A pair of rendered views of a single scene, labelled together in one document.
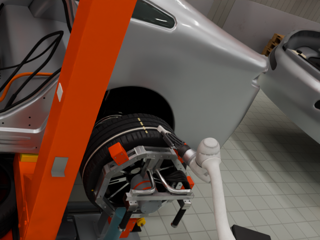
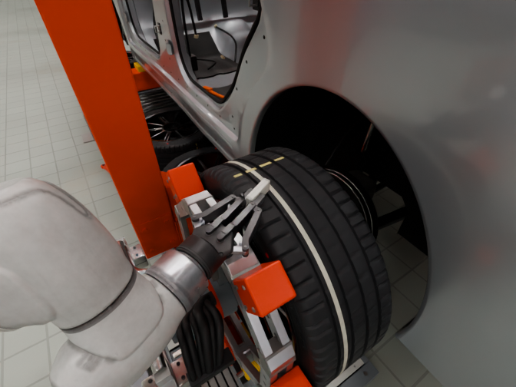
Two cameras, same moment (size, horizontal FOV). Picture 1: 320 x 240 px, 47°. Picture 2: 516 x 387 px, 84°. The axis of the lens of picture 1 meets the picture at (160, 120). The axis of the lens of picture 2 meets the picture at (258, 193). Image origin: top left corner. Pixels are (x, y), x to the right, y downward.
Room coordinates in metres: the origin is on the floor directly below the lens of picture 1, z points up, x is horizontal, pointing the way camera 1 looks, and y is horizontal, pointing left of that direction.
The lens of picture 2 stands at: (1.88, -0.48, 1.59)
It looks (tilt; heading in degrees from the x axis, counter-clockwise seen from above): 42 degrees down; 92
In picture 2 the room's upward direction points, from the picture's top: straight up
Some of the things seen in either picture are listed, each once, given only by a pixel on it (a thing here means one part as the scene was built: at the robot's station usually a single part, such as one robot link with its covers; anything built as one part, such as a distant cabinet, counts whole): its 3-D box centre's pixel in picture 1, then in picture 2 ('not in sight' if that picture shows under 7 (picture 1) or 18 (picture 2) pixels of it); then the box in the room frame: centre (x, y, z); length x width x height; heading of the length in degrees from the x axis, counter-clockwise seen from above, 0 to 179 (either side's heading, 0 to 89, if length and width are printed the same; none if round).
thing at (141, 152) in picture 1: (141, 184); (225, 287); (1.77, -0.06, 0.85); 0.54 x 0.07 x 0.54; 124
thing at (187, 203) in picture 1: (183, 200); (169, 382); (1.69, -0.31, 0.93); 0.09 x 0.05 x 0.05; 34
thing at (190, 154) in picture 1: (190, 156); (178, 279); (1.74, -0.24, 1.18); 0.09 x 0.06 x 0.09; 149
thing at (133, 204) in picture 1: (130, 201); (127, 261); (1.50, -0.03, 0.93); 0.09 x 0.05 x 0.05; 34
